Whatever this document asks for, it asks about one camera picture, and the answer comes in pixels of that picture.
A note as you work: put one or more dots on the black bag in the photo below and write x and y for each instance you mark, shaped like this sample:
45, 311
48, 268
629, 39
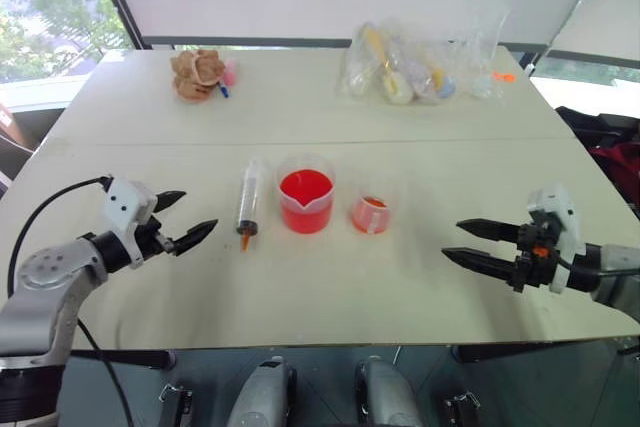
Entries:
597, 124

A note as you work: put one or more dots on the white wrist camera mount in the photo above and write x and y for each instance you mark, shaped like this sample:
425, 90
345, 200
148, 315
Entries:
559, 209
126, 199

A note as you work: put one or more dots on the small pink bottle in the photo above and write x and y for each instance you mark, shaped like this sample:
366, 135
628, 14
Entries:
229, 72

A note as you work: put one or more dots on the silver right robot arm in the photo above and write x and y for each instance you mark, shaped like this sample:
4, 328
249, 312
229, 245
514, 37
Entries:
612, 267

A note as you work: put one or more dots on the clear plastic bag of brushes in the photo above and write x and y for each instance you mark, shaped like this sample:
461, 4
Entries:
405, 67

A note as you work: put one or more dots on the brown crumpled lump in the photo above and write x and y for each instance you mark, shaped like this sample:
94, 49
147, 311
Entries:
196, 74

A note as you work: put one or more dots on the black metal table bracket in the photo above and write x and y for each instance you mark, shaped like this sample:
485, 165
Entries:
176, 399
462, 407

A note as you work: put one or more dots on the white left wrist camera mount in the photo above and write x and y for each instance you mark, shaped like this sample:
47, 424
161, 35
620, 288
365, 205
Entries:
126, 199

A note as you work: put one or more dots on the yellow sponge brush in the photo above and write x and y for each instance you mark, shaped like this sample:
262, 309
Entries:
397, 88

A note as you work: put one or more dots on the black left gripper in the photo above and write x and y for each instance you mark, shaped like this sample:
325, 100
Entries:
150, 238

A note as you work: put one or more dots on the blue pen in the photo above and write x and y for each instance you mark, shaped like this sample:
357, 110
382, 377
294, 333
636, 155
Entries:
223, 91

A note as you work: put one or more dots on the small orange plastic piece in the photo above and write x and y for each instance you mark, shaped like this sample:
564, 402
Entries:
504, 77

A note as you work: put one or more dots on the silver rounded robot leg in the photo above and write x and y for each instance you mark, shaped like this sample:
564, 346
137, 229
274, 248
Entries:
265, 392
385, 394

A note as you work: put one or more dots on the red cloth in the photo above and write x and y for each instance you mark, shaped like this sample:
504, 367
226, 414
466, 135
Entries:
620, 162

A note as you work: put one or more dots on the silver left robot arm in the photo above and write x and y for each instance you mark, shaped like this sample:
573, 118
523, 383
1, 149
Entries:
47, 277

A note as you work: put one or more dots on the clear syringe with orange tip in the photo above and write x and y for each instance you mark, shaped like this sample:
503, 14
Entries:
250, 204

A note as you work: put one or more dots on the black table frame bar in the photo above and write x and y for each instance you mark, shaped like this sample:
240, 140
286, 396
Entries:
125, 358
540, 349

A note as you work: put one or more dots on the small beaker red liquid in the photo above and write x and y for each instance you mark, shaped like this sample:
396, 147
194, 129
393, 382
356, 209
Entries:
370, 214

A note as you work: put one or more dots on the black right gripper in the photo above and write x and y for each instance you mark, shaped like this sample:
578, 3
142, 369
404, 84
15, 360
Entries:
536, 258

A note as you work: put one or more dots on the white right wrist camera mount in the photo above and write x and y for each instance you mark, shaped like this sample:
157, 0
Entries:
559, 209

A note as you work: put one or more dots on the large beaker red liquid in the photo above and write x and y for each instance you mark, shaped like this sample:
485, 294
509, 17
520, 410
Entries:
305, 202

